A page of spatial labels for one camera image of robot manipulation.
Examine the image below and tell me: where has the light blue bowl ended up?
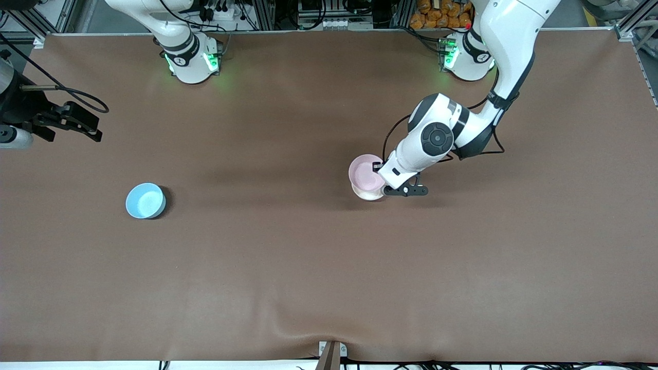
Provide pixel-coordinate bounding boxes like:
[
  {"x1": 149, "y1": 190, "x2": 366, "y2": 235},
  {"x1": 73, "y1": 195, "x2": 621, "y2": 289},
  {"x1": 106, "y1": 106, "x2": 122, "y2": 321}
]
[{"x1": 126, "y1": 182, "x2": 167, "y2": 219}]

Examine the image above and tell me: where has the aluminium frame post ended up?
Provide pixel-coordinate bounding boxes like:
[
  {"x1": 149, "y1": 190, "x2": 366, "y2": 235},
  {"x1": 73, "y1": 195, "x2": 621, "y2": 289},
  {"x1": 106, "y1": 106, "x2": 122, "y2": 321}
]
[
  {"x1": 250, "y1": 0, "x2": 276, "y2": 30},
  {"x1": 391, "y1": 0, "x2": 412, "y2": 29}
]

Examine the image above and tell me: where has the brown post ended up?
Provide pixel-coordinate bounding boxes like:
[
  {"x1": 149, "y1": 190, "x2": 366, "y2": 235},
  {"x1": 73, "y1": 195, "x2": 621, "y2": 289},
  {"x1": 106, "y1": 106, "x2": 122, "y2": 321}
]
[{"x1": 315, "y1": 343, "x2": 341, "y2": 370}]

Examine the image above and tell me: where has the pink bowl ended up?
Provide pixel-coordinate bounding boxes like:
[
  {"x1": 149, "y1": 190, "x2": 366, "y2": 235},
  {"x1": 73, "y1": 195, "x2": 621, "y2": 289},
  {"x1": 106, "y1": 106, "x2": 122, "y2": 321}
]
[{"x1": 349, "y1": 154, "x2": 386, "y2": 192}]

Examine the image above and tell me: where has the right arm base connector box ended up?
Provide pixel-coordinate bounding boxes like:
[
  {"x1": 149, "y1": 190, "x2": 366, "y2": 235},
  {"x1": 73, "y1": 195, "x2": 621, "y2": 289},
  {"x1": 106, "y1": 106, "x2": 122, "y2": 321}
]
[{"x1": 202, "y1": 39, "x2": 224, "y2": 73}]

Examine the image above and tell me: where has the brown table mat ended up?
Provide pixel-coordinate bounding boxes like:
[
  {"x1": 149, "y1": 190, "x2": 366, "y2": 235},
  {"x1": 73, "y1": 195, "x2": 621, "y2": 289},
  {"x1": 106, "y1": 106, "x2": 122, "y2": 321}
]
[{"x1": 0, "y1": 28, "x2": 658, "y2": 363}]

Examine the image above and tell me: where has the white bowl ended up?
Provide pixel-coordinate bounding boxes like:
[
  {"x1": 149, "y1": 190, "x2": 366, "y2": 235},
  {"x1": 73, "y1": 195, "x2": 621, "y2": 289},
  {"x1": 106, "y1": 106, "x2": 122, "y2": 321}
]
[{"x1": 352, "y1": 182, "x2": 386, "y2": 201}]

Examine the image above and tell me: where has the orange packets pile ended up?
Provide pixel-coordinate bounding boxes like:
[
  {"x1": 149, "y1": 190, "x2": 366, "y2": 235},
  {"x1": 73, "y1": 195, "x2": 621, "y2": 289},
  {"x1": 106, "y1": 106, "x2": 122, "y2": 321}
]
[{"x1": 410, "y1": 0, "x2": 476, "y2": 30}]

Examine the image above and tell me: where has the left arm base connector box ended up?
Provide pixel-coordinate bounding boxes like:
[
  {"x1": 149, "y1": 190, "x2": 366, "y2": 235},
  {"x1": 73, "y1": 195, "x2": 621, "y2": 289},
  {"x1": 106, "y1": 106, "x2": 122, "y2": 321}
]
[{"x1": 438, "y1": 36, "x2": 459, "y2": 71}]

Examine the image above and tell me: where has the grey metal clamp bracket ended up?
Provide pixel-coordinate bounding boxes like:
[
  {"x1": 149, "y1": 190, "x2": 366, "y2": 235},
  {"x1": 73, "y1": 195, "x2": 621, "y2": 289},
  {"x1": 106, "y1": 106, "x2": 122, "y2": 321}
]
[{"x1": 318, "y1": 341, "x2": 348, "y2": 370}]

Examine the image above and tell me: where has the white power strip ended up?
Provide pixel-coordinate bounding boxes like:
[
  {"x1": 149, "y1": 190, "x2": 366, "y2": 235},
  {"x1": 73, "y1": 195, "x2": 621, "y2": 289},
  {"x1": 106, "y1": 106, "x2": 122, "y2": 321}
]
[{"x1": 198, "y1": 4, "x2": 242, "y2": 22}]

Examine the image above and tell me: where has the aluminium frame strut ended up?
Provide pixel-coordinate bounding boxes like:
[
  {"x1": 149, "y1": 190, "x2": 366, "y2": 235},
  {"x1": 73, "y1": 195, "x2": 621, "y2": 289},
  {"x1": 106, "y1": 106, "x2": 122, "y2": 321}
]
[
  {"x1": 614, "y1": 10, "x2": 658, "y2": 43},
  {"x1": 0, "y1": 8, "x2": 49, "y2": 49}
]

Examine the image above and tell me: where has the black electronics rack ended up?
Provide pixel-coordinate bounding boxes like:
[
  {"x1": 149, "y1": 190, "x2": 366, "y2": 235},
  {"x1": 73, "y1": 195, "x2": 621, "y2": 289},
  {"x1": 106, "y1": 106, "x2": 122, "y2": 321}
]
[{"x1": 297, "y1": 0, "x2": 374, "y2": 30}]

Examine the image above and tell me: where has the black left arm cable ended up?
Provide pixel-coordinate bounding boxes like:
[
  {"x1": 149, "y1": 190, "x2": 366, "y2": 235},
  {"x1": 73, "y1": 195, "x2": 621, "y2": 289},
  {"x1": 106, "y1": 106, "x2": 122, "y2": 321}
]
[{"x1": 383, "y1": 67, "x2": 507, "y2": 166}]

